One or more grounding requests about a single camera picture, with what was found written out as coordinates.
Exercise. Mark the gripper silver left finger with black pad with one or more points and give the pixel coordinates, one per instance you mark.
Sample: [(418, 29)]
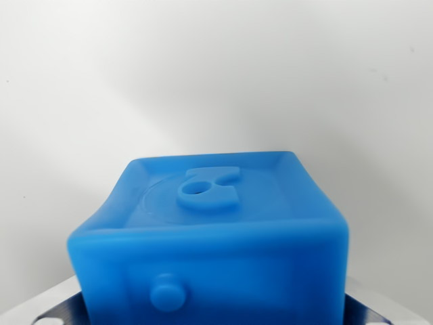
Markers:
[(62, 309)]

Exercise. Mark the blue rubber cube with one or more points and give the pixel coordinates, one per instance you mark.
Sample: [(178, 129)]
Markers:
[(216, 243)]

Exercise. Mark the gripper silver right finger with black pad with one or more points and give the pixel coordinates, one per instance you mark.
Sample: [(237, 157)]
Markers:
[(367, 306)]

